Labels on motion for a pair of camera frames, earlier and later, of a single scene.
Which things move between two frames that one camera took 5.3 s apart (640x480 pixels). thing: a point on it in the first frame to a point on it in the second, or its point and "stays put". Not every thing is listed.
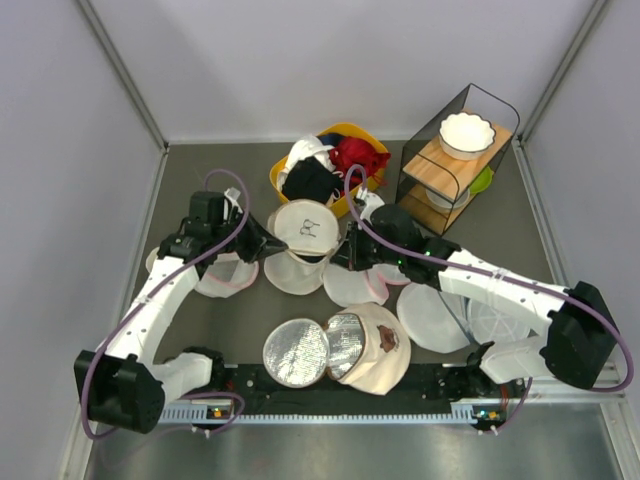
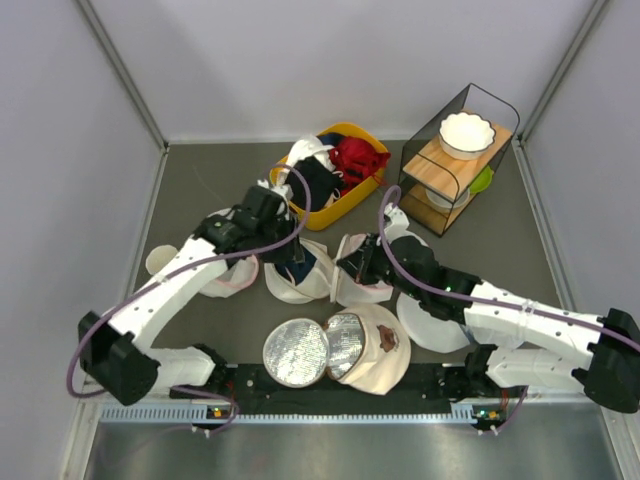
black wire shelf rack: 451,154 stays put
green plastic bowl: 483,182 stays put
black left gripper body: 219,231 to 271,234
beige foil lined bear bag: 364,347 stays put
